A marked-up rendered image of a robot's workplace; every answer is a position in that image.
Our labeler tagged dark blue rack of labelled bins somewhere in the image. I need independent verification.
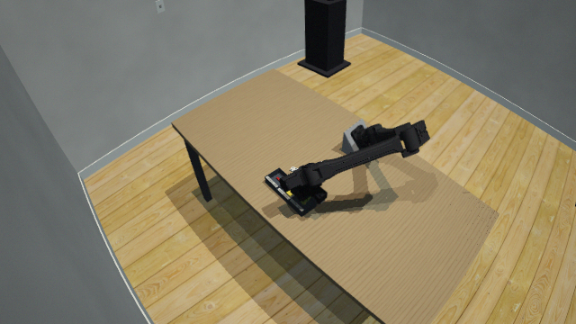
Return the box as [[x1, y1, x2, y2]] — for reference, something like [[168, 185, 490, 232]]
[[265, 167, 317, 217]]

